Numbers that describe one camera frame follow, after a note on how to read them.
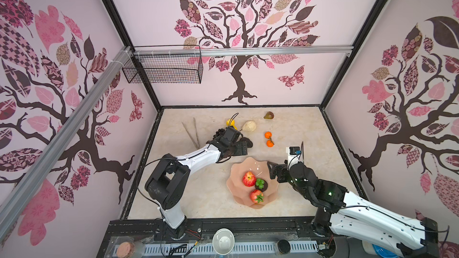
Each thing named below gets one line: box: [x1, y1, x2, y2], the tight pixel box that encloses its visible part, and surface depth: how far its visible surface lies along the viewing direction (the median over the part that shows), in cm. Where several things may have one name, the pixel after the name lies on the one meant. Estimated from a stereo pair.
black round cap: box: [277, 239, 292, 255], surface depth 63 cm
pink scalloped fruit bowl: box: [225, 156, 280, 210], surface depth 85 cm
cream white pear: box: [242, 120, 257, 132], surface depth 108 cm
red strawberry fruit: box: [249, 189, 265, 204], surface depth 79 cm
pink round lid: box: [116, 241, 136, 258], surface depth 62 cm
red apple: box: [242, 170, 257, 187], surface depth 83 cm
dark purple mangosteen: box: [254, 177, 269, 193], surface depth 83 cm
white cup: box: [212, 228, 235, 256], surface depth 71 cm
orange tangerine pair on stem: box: [264, 131, 275, 148], surface depth 102 cm
